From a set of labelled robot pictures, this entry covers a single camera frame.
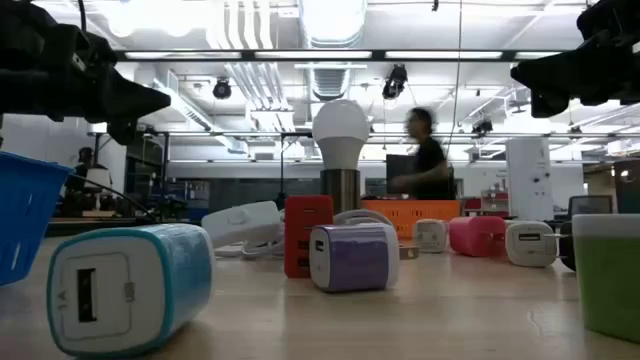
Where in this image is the black aluminium table frame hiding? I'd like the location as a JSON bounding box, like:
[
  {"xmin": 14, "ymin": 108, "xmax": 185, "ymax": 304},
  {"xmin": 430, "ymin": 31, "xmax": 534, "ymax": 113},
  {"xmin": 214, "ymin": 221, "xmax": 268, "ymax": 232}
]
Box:
[{"xmin": 47, "ymin": 215, "xmax": 204, "ymax": 237}]

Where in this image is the green white USB charger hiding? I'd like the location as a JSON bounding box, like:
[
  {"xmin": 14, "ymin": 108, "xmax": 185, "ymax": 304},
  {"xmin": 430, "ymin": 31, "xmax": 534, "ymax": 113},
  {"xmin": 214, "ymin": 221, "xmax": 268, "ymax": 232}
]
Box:
[{"xmin": 572, "ymin": 213, "xmax": 640, "ymax": 345}]

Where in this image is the large black monitor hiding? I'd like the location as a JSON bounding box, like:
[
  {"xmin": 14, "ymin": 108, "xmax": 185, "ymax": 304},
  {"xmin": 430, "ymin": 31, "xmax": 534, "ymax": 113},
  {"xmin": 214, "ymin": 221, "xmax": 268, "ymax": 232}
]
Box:
[{"xmin": 385, "ymin": 153, "xmax": 416, "ymax": 196}]

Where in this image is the white pillar cabinet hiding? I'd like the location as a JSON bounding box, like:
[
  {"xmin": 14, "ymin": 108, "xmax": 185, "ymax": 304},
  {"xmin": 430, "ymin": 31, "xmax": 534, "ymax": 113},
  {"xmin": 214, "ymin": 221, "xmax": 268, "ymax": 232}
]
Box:
[{"xmin": 505, "ymin": 137, "xmax": 554, "ymax": 222}]

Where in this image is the person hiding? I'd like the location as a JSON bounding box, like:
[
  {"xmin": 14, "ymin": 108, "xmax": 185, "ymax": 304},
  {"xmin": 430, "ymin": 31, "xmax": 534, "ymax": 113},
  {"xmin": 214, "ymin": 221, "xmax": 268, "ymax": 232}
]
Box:
[
  {"xmin": 389, "ymin": 106, "xmax": 457, "ymax": 201},
  {"xmin": 69, "ymin": 146, "xmax": 96, "ymax": 194}
]

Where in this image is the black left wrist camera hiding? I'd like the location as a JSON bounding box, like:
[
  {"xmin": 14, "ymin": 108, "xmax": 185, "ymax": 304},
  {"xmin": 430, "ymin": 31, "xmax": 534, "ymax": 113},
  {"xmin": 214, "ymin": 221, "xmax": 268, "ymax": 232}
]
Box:
[{"xmin": 59, "ymin": 30, "xmax": 119, "ymax": 71}]

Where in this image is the red multiport USB charger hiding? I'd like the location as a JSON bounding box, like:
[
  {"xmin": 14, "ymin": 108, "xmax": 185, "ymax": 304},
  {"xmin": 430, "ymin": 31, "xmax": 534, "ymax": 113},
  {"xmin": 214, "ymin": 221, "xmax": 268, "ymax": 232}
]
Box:
[{"xmin": 283, "ymin": 194, "xmax": 335, "ymax": 280}]

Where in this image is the black overhead light bar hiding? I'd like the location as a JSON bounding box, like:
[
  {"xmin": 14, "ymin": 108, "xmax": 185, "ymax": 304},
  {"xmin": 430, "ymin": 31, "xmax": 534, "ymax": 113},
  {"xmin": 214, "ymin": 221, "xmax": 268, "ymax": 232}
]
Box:
[{"xmin": 113, "ymin": 48, "xmax": 566, "ymax": 63}]

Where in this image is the orange plastic basket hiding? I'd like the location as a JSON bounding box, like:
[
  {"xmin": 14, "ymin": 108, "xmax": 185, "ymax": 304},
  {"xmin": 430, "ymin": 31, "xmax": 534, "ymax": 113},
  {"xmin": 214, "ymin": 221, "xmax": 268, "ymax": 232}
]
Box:
[{"xmin": 360, "ymin": 199, "xmax": 462, "ymax": 240}]

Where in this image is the white lamp cable with switch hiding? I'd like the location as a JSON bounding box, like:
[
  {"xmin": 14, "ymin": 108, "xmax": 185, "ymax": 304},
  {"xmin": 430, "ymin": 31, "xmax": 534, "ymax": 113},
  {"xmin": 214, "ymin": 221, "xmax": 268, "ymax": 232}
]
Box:
[{"xmin": 201, "ymin": 200, "xmax": 396, "ymax": 260}]

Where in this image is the purple white USB charger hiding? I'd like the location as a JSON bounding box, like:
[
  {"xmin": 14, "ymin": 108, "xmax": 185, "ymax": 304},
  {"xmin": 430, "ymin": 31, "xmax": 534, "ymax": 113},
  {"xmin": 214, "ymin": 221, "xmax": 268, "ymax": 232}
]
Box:
[{"xmin": 308, "ymin": 222, "xmax": 420, "ymax": 294}]

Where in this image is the blue plastic basket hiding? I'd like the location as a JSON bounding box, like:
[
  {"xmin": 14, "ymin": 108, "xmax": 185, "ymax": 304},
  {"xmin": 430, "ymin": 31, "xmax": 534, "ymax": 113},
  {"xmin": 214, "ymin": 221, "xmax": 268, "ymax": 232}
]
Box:
[{"xmin": 0, "ymin": 151, "xmax": 74, "ymax": 287}]

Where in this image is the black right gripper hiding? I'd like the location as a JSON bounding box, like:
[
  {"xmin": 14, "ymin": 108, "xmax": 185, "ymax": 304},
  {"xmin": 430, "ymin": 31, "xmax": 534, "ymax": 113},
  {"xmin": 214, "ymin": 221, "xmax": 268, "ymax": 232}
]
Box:
[{"xmin": 510, "ymin": 33, "xmax": 640, "ymax": 119}]

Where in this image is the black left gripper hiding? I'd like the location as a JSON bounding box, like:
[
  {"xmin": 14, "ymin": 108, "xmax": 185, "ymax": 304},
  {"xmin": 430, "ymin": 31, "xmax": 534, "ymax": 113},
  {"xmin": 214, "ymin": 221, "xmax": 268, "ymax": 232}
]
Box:
[{"xmin": 0, "ymin": 67, "xmax": 171, "ymax": 146}]

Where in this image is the red storage shelf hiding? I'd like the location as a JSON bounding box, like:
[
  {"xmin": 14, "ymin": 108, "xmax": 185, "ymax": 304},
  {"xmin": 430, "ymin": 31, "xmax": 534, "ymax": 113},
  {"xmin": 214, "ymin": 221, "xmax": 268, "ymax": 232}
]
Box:
[{"xmin": 462, "ymin": 188, "xmax": 509, "ymax": 219}]

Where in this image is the white table lamp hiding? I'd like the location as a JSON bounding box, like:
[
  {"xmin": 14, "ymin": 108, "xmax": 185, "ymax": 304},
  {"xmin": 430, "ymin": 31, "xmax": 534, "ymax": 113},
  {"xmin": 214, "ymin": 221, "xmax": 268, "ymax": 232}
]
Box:
[{"xmin": 87, "ymin": 167, "xmax": 112, "ymax": 211}]

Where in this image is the teal white USB charger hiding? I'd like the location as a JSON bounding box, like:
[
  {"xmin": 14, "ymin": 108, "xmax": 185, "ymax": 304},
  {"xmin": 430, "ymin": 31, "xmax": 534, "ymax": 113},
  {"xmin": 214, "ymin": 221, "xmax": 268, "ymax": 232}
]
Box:
[{"xmin": 46, "ymin": 223, "xmax": 217, "ymax": 359}]

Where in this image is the pink white USB charger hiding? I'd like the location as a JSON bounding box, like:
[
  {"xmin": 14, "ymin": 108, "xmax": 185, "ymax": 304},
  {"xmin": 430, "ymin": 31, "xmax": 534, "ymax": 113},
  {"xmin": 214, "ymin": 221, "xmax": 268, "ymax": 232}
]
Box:
[{"xmin": 413, "ymin": 218, "xmax": 450, "ymax": 254}]

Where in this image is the white bulb lamp brass socket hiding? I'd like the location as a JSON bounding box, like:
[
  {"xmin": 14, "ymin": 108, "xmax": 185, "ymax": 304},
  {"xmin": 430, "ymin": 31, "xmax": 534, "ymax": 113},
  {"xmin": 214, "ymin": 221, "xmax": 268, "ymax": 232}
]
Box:
[{"xmin": 311, "ymin": 98, "xmax": 371, "ymax": 215}]

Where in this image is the black office chair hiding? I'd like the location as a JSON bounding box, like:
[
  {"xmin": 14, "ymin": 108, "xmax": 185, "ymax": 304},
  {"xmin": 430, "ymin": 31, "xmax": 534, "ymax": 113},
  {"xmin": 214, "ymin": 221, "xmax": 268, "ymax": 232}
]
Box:
[{"xmin": 568, "ymin": 194, "xmax": 615, "ymax": 217}]

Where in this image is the silver ventilation duct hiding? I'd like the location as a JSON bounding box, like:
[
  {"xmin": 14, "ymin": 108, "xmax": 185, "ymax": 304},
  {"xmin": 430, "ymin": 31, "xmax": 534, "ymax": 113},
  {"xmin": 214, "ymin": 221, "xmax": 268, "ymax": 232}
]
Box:
[{"xmin": 298, "ymin": 0, "xmax": 369, "ymax": 101}]

